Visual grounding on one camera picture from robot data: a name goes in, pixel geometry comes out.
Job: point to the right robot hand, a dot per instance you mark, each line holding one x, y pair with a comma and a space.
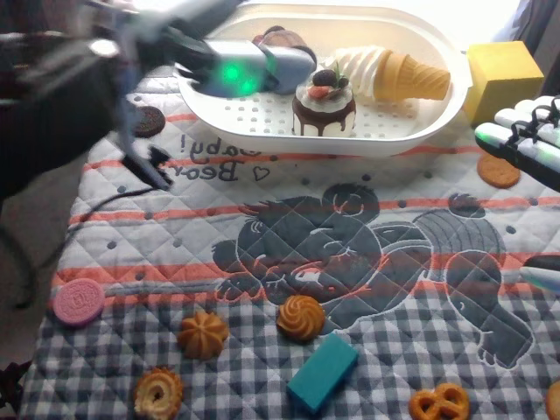
525, 140

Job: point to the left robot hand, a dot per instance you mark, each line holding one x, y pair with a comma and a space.
245, 65

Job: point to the brown chocolate caramel cake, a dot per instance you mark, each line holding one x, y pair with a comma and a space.
284, 37

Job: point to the white cake with strawberry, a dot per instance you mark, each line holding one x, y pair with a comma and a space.
324, 116

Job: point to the toy ice cream cone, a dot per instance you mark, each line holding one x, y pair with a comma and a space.
407, 79

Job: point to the white perforated oval tray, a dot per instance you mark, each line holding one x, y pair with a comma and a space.
394, 129

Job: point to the round orange biscuit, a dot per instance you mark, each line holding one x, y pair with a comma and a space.
496, 172

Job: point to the yellow block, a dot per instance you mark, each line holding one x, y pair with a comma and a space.
499, 83

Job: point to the black sandwich cookie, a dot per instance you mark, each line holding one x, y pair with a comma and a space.
149, 122

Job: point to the grey bear print quilt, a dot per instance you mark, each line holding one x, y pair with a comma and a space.
394, 271

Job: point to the swirl butter cookie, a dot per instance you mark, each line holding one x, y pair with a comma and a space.
301, 318

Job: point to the orange cookie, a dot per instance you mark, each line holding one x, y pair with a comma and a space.
554, 400

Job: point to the flower shaped butter cookie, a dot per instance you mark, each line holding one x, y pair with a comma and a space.
202, 334

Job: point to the pretzel cookie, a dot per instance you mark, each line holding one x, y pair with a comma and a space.
438, 403

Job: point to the pink sandwich cookie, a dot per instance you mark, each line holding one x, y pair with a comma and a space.
79, 303

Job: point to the teal rectangular block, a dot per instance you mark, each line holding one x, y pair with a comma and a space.
323, 374

